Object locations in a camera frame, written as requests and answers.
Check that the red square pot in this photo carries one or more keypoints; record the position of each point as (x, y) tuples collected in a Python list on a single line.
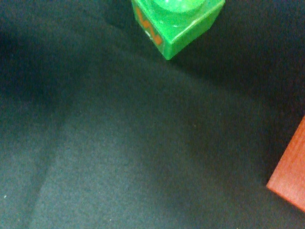
[(288, 178)]

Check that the black tablecloth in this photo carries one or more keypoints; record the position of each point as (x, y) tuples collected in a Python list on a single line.
[(99, 131)]

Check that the green toy block with letter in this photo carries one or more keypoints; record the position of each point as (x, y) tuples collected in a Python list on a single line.
[(173, 24)]

